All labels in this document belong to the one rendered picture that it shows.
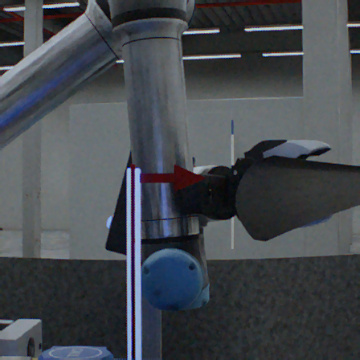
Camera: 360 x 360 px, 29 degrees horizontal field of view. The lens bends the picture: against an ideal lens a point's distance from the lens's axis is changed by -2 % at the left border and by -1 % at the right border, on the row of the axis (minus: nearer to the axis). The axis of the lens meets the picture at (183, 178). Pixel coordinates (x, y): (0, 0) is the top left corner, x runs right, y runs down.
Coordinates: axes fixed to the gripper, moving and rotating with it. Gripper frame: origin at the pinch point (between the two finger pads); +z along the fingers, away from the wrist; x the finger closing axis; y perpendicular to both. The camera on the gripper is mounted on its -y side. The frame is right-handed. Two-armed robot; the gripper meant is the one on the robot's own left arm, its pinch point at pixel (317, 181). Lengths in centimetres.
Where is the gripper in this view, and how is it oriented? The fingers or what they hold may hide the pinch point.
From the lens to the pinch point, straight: 78.3
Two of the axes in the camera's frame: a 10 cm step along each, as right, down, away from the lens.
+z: 5.9, -0.8, -8.0
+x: 0.1, 10.0, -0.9
